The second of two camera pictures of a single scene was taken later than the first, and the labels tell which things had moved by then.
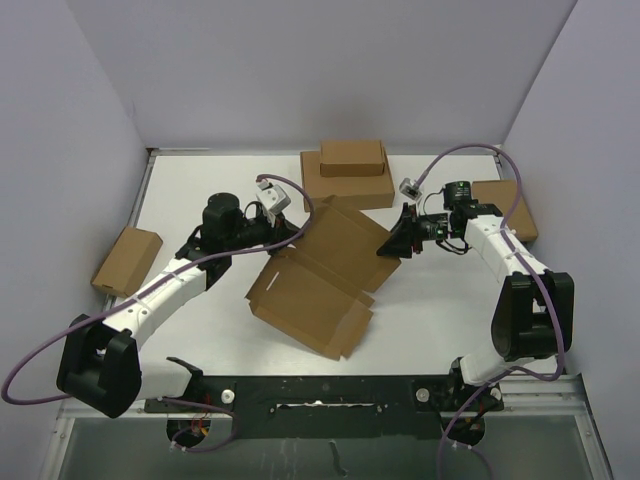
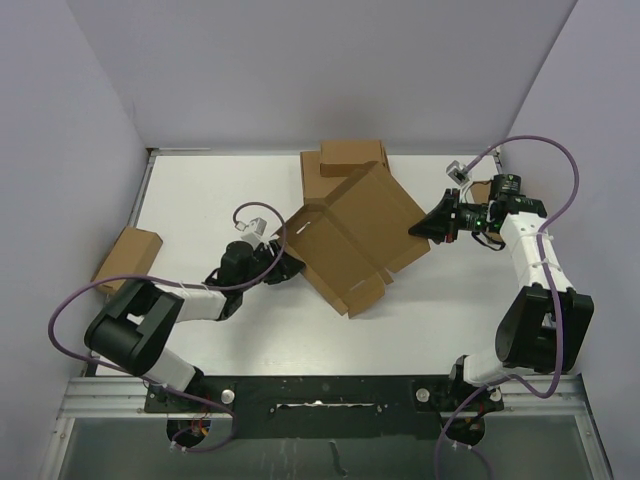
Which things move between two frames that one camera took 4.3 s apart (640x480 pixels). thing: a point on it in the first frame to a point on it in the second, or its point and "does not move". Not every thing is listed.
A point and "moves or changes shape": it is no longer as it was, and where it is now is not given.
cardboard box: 319,290 moves or changes shape
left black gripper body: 251,232 to 263,257
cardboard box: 127,261 does not move
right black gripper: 398,244 to 437,225
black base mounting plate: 328,407 does not move
